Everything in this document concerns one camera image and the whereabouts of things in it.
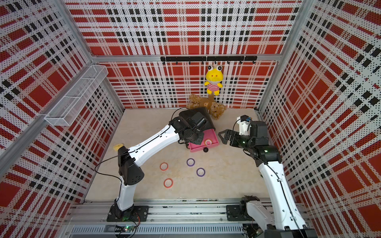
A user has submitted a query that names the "pink drawer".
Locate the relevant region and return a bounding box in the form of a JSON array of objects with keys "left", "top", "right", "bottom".
[{"left": 188, "top": 129, "right": 219, "bottom": 153}]

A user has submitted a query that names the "purple tape roll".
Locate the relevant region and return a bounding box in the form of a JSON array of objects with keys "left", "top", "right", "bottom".
[
  {"left": 196, "top": 168, "right": 206, "bottom": 178},
  {"left": 186, "top": 158, "right": 195, "bottom": 167}
]

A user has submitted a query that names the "yellow tape roll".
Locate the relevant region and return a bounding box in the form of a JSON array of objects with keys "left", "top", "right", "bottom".
[{"left": 204, "top": 139, "right": 213, "bottom": 146}]

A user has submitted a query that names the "black drawer cabinet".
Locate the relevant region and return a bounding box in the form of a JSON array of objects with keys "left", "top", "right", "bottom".
[{"left": 179, "top": 108, "right": 215, "bottom": 131}]

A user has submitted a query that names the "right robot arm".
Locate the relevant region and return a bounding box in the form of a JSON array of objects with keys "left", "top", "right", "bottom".
[{"left": 218, "top": 120, "right": 317, "bottom": 238}]

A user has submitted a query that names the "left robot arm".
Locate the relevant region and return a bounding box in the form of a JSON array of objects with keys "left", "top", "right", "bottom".
[{"left": 116, "top": 108, "right": 215, "bottom": 212}]

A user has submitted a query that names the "red tape roll upper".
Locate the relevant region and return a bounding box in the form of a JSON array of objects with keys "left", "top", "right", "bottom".
[{"left": 160, "top": 162, "right": 169, "bottom": 171}]

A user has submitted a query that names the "red tape roll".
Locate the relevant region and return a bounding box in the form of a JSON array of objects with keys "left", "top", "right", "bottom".
[
  {"left": 160, "top": 162, "right": 169, "bottom": 171},
  {"left": 163, "top": 178, "right": 174, "bottom": 189}
]

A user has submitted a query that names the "red tape roll lower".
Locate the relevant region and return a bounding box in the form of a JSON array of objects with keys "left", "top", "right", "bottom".
[{"left": 163, "top": 178, "right": 174, "bottom": 189}]

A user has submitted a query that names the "brown teddy bear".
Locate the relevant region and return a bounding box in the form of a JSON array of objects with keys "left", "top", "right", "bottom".
[{"left": 187, "top": 94, "right": 227, "bottom": 120}]

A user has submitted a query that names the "yellow frog plush toy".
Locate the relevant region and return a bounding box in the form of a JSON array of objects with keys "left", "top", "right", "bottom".
[{"left": 204, "top": 65, "right": 223, "bottom": 96}]

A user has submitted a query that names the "small yellow foam piece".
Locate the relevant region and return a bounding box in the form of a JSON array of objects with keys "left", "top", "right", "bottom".
[{"left": 113, "top": 143, "right": 124, "bottom": 151}]

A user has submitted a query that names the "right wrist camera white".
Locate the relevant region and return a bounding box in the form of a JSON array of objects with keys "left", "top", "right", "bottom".
[{"left": 236, "top": 115, "right": 252, "bottom": 135}]

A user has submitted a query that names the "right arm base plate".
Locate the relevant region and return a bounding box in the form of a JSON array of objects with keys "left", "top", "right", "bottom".
[{"left": 226, "top": 205, "right": 250, "bottom": 221}]

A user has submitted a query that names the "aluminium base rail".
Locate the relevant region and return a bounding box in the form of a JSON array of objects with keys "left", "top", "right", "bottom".
[{"left": 63, "top": 198, "right": 310, "bottom": 236}]

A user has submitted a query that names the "black hook rail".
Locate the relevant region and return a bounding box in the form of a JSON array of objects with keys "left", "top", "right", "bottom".
[{"left": 160, "top": 56, "right": 258, "bottom": 63}]

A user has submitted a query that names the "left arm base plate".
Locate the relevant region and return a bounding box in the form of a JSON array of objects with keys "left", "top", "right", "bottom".
[{"left": 106, "top": 205, "right": 149, "bottom": 223}]

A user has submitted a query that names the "white wire mesh basket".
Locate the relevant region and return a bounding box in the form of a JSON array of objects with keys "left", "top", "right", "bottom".
[{"left": 44, "top": 65, "right": 108, "bottom": 127}]

